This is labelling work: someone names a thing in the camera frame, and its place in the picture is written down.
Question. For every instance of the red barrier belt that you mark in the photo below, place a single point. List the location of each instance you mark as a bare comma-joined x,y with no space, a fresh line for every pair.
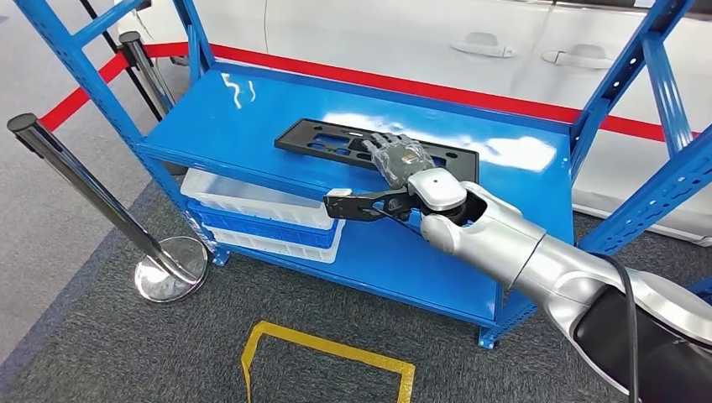
83,92
389,83

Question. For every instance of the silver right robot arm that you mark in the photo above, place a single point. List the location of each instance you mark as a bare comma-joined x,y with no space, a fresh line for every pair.
500,244

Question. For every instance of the blue metal shelf rack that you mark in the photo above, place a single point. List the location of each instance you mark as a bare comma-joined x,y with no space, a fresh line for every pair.
233,128
703,292

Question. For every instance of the white plastic bin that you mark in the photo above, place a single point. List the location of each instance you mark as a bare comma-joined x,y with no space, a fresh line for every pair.
267,246

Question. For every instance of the black plastic panel part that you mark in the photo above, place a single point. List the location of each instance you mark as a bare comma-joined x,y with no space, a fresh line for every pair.
300,139

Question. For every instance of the clear plastic bin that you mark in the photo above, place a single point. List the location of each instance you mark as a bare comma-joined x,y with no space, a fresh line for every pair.
250,197

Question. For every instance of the white car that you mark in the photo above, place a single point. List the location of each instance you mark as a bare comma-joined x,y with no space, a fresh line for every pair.
389,33

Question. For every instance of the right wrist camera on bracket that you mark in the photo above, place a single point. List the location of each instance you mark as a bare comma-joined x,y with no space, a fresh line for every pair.
345,206

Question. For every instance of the yellow floor tape outline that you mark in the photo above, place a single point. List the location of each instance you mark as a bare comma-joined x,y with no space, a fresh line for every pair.
334,347

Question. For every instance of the chrome stanchion post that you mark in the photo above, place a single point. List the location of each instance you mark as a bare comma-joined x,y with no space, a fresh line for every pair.
147,72
94,194

